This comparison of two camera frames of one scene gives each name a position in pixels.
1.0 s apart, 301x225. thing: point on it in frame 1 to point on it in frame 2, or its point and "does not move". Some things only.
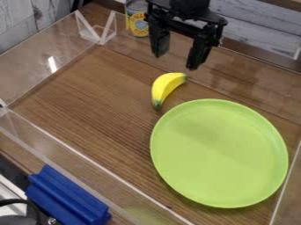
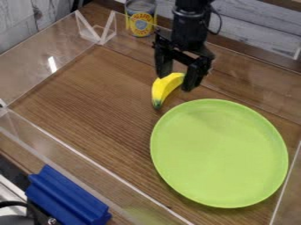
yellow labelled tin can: [140, 23] does not move
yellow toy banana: [164, 85] does not move
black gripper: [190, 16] to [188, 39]
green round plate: [221, 151] does not move
